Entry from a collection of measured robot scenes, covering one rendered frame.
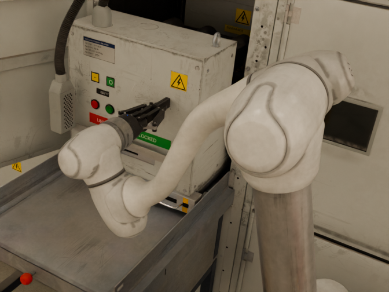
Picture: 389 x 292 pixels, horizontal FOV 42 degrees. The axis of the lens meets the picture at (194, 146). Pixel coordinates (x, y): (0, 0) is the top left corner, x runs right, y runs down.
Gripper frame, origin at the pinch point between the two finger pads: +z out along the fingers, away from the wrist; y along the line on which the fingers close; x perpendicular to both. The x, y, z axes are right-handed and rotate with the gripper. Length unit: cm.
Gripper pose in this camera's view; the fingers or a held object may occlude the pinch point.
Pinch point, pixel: (161, 105)
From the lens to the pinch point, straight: 152.0
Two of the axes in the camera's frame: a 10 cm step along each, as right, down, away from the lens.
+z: 4.8, -3.9, 7.8
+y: 8.7, 3.1, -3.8
